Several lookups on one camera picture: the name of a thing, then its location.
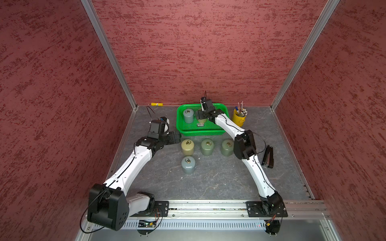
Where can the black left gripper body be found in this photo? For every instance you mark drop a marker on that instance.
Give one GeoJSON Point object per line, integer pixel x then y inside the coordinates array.
{"type": "Point", "coordinates": [169, 139]}

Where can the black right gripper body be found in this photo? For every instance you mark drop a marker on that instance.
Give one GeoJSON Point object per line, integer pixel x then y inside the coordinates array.
{"type": "Point", "coordinates": [203, 114]}

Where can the grey-blue tea canister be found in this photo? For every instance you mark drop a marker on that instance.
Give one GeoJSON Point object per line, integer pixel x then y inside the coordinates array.
{"type": "Point", "coordinates": [188, 164]}
{"type": "Point", "coordinates": [189, 115]}

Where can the green tea canister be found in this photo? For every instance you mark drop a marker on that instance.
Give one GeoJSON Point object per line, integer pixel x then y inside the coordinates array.
{"type": "Point", "coordinates": [207, 147]}
{"type": "Point", "coordinates": [227, 147]}

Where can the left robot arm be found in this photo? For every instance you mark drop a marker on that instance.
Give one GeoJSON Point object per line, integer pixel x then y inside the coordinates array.
{"type": "Point", "coordinates": [108, 205]}

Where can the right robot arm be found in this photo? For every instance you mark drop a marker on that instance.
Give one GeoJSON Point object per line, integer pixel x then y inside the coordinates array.
{"type": "Point", "coordinates": [245, 150]}

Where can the green plastic basket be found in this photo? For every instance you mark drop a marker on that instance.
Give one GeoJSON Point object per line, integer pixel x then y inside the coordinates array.
{"type": "Point", "coordinates": [194, 129]}

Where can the yellow metal pencil bucket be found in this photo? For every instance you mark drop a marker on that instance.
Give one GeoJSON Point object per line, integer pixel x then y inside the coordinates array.
{"type": "Point", "coordinates": [238, 120]}

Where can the black stapler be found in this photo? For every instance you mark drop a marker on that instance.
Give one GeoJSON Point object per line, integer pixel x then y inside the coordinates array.
{"type": "Point", "coordinates": [268, 159]}

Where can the aluminium corner profile left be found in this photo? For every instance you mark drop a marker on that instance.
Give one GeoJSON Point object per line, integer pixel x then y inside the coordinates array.
{"type": "Point", "coordinates": [98, 28]}

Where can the aluminium corner profile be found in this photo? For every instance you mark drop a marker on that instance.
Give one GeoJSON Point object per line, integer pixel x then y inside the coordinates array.
{"type": "Point", "coordinates": [319, 26]}
{"type": "Point", "coordinates": [98, 28]}

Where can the aluminium corner profile right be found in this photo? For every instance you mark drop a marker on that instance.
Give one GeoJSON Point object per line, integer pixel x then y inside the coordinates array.
{"type": "Point", "coordinates": [319, 26]}

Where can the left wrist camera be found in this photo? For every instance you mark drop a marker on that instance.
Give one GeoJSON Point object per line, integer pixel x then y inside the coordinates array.
{"type": "Point", "coordinates": [159, 126]}

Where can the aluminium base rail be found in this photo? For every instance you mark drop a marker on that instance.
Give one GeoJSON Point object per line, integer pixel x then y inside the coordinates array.
{"type": "Point", "coordinates": [224, 220]}

